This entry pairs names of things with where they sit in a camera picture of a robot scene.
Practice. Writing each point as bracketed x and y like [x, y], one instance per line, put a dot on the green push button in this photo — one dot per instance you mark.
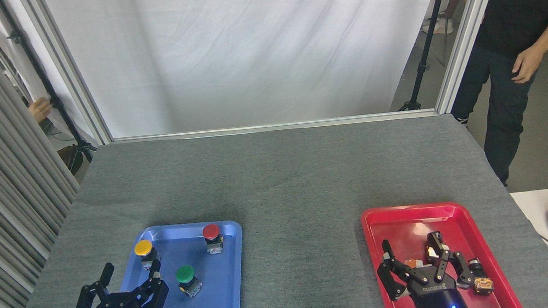
[185, 273]

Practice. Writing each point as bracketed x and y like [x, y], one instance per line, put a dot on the yellow push button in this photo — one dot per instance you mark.
[143, 247]

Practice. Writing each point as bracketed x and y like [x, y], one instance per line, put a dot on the red push button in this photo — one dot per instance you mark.
[211, 231]

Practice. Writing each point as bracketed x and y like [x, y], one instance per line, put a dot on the hand of person behind panel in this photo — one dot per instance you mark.
[41, 109]

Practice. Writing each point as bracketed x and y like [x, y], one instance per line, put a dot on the person's hand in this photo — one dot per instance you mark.
[526, 65]

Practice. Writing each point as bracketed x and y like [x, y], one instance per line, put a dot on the red plastic tray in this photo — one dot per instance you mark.
[392, 228]

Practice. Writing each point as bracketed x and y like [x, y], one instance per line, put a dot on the blue plastic tray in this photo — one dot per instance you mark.
[218, 305]

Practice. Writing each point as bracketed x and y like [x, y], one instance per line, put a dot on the black tripod stand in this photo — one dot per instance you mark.
[427, 43]
[40, 76]

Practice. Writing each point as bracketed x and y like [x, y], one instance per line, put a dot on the person in background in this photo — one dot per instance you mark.
[440, 26]

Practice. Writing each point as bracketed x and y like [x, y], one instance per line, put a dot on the white backdrop cloth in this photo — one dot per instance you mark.
[244, 51]

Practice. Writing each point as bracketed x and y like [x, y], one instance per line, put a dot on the white orange switch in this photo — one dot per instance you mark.
[414, 263]

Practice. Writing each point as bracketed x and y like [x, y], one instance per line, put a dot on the black knob switch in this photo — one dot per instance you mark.
[434, 241]

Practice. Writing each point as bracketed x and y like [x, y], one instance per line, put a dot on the black orange switch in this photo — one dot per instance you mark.
[482, 284]

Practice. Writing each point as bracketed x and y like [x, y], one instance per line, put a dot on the silver frame crossbar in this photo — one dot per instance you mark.
[276, 126]

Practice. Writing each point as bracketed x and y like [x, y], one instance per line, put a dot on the silver frame post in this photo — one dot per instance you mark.
[70, 73]
[468, 29]

